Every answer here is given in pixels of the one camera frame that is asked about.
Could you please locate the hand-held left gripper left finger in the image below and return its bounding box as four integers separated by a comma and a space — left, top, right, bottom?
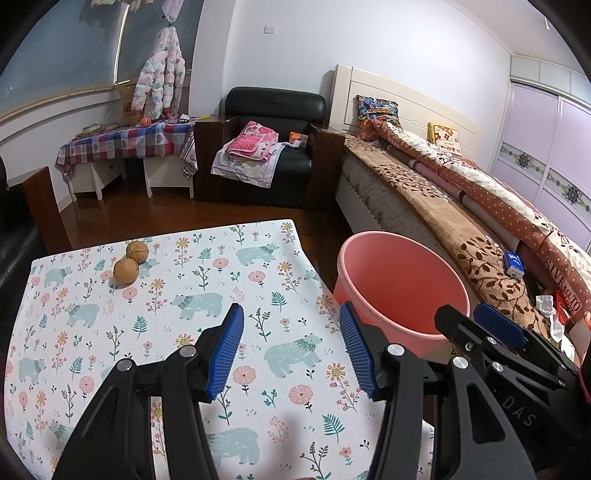
52, 303, 245, 480

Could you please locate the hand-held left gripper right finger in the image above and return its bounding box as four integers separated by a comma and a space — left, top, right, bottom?
338, 302, 540, 480

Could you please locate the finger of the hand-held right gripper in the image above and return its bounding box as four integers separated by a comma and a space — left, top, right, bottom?
435, 305, 574, 394
473, 303, 578, 374

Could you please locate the pink plastic bucket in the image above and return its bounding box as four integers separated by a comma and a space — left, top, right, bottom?
332, 232, 472, 358

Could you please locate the small blue tissue pack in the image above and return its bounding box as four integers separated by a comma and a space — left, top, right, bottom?
503, 250, 526, 279

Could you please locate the floral tablecloth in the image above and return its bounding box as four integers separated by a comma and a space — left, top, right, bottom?
4, 220, 435, 480

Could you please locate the brown leaf-patterned blanket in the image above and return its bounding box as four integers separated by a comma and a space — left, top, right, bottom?
344, 136, 550, 337

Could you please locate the bed with patterned quilts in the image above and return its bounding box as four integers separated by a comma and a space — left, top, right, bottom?
360, 117, 591, 324

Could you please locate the white quilted mattress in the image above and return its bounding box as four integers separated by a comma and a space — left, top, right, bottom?
335, 152, 444, 259

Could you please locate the white printed cloth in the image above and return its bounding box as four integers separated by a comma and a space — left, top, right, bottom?
211, 138, 289, 189

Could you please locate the white desk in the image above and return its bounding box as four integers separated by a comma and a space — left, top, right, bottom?
69, 157, 195, 201

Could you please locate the yellow floral pillow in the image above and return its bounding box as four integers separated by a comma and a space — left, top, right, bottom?
427, 122, 462, 157

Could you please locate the lilac wardrobe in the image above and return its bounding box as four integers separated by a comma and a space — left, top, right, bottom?
492, 55, 591, 259

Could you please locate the pink blanket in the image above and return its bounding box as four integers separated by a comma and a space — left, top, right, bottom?
225, 121, 280, 162

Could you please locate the colourful patterned pillow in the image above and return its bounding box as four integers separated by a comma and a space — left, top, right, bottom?
355, 95, 400, 139

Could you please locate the black leather armchair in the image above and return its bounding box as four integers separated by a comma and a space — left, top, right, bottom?
193, 87, 347, 210
0, 157, 72, 301

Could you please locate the plaid-covered side table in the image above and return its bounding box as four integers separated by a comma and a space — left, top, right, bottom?
56, 119, 199, 178

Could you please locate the cream bed headboard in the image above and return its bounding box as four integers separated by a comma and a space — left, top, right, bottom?
327, 64, 483, 160

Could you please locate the tan woven bag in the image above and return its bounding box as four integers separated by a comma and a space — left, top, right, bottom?
117, 83, 141, 126

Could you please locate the pink patterned puffer jacket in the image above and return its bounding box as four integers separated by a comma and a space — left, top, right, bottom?
131, 27, 186, 120

